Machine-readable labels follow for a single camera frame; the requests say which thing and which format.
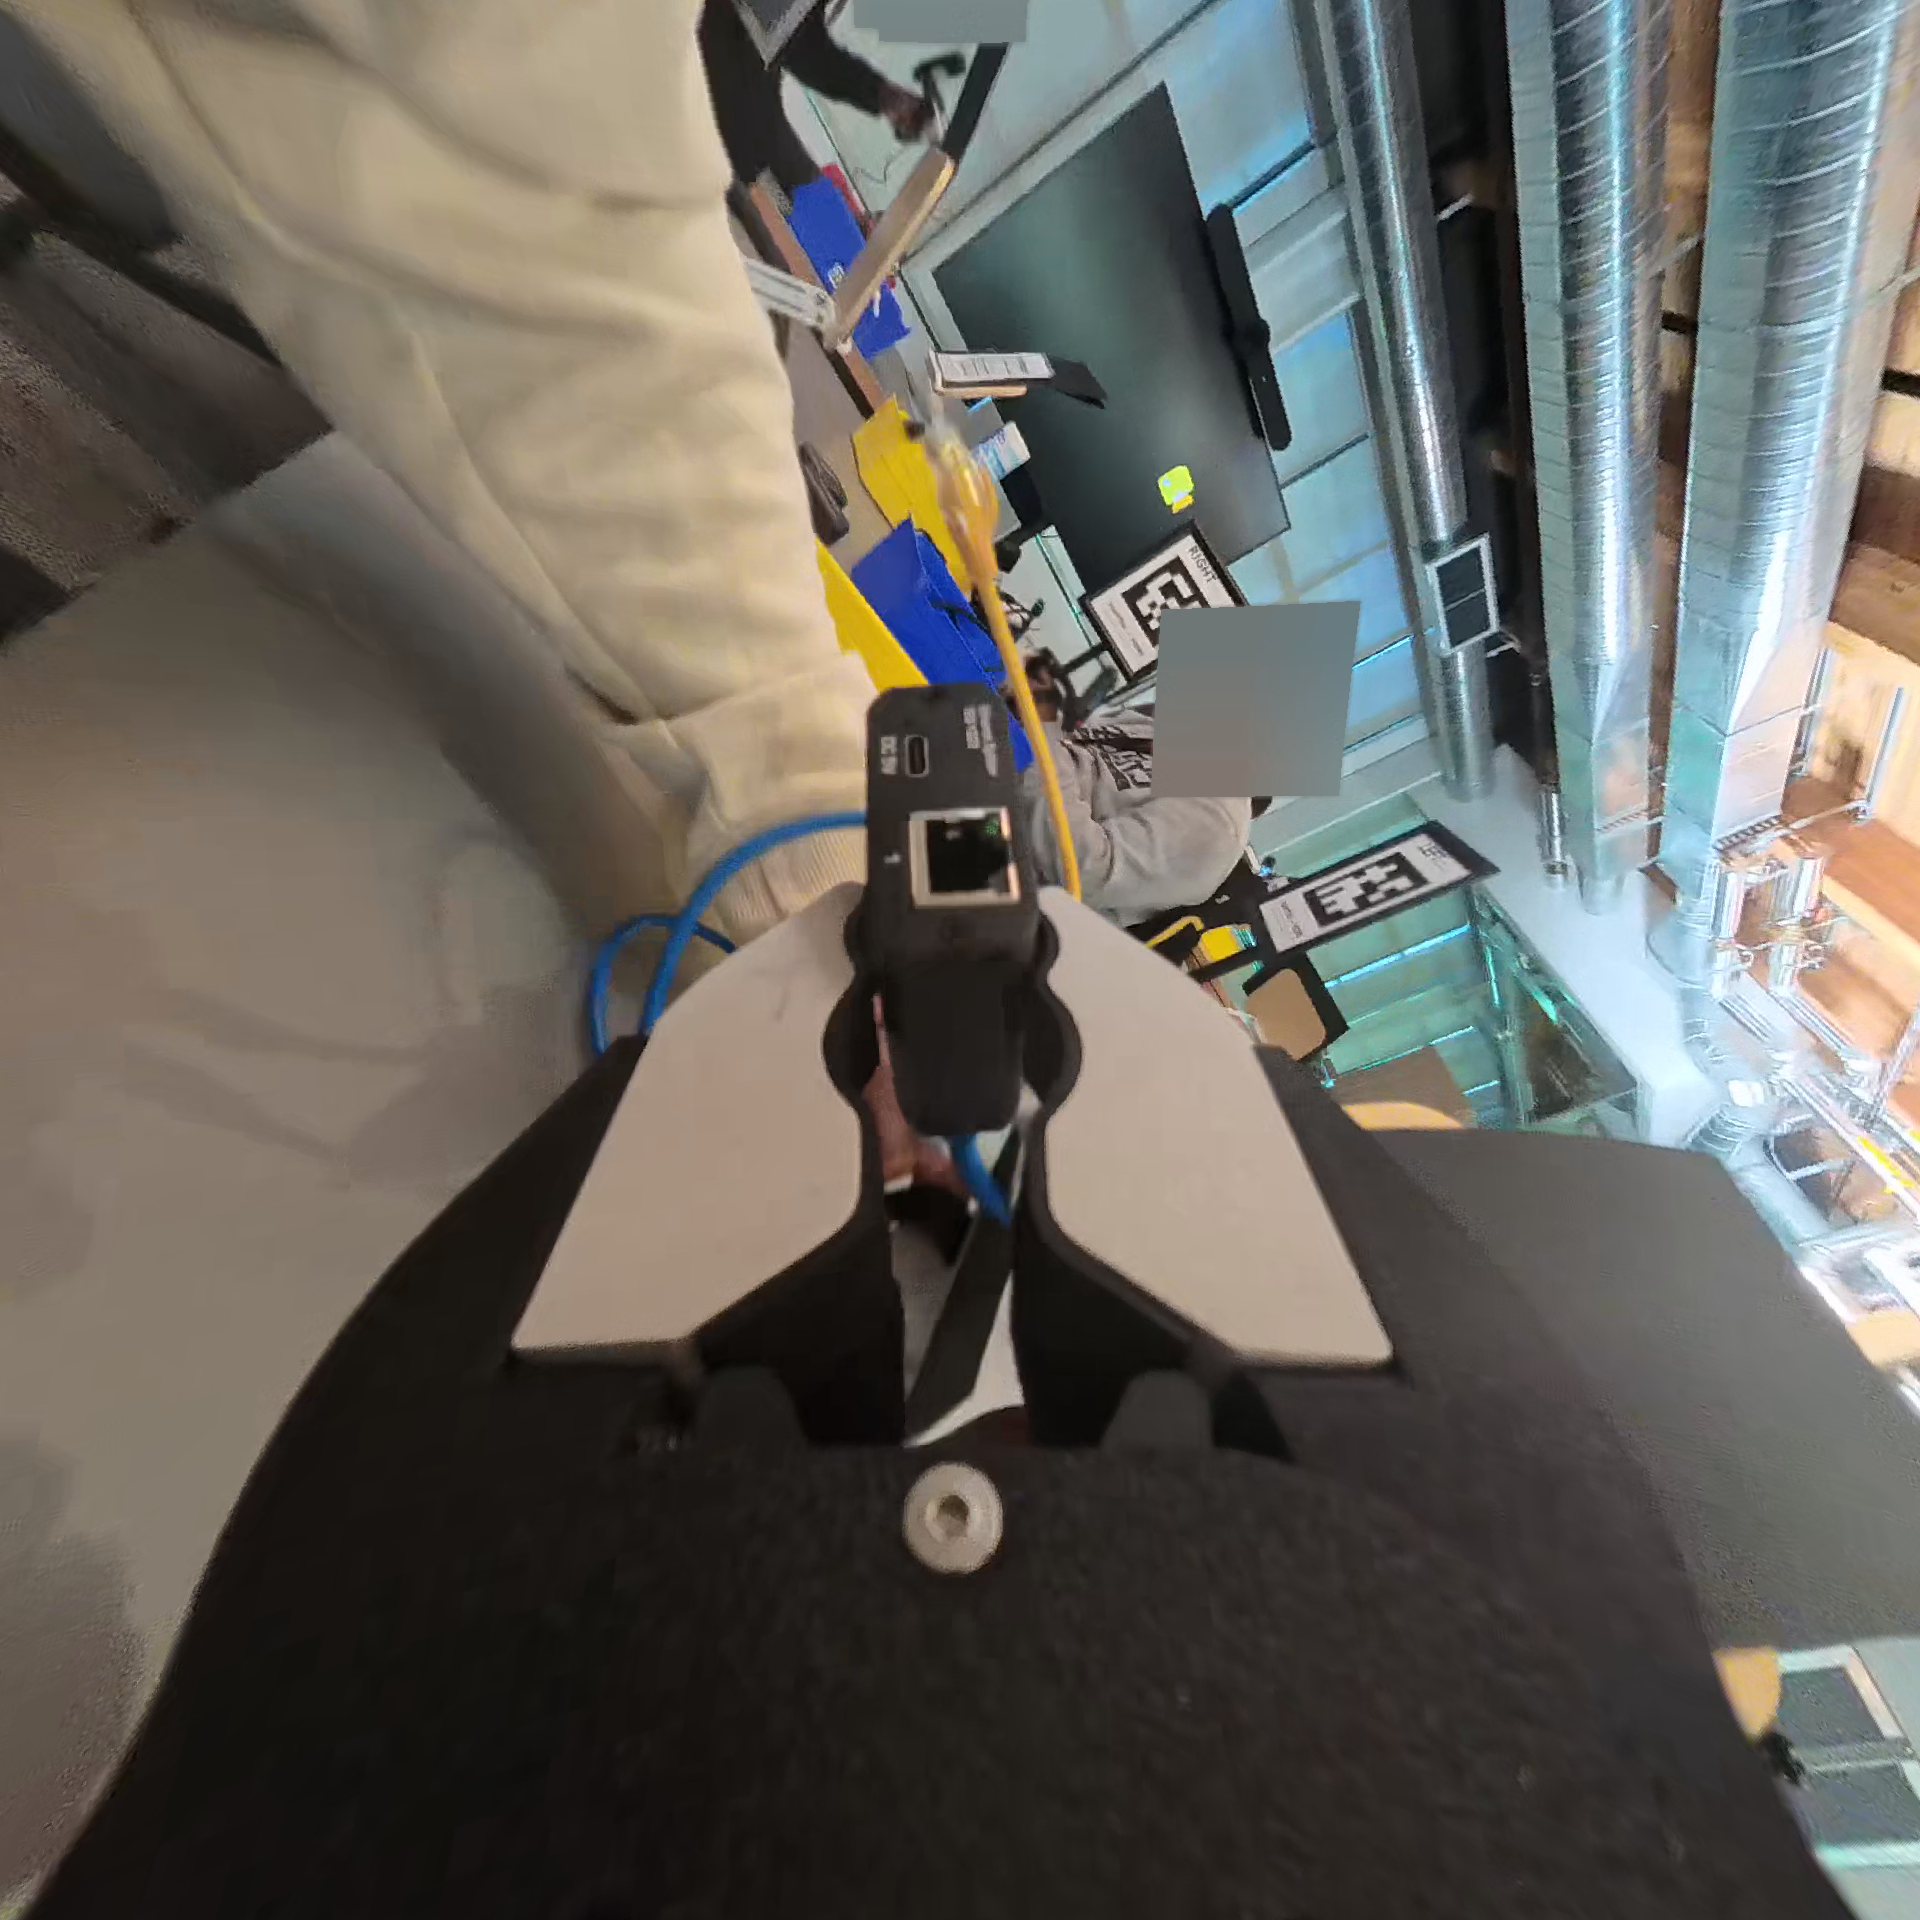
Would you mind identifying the silver ventilation duct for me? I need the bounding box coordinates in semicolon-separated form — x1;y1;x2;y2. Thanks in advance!
1503;0;1920;907
1303;0;1508;807

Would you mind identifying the blue ethernet cable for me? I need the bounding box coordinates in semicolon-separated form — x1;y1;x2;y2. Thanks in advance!
581;807;1024;1239

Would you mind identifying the orange ethernet cable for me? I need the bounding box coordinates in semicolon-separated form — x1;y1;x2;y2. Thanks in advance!
929;430;1091;904

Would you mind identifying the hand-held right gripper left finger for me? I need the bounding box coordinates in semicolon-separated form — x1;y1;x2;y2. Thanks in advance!
512;899;908;1449

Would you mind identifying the yellow plastic bin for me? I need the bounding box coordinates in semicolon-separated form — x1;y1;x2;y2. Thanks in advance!
824;402;1041;697

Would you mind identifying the blue plastic bin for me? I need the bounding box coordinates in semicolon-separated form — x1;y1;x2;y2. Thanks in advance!
842;517;999;655

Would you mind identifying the black wall monitor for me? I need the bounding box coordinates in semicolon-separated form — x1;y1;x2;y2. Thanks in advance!
929;82;1301;608

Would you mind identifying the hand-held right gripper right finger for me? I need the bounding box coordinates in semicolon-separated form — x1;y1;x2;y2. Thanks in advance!
1016;899;1396;1449

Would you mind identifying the black ethernet port adapter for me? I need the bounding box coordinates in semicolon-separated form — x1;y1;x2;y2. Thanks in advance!
848;680;1080;1137

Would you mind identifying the person's left forearm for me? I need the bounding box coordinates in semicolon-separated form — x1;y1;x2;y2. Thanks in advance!
84;0;908;920

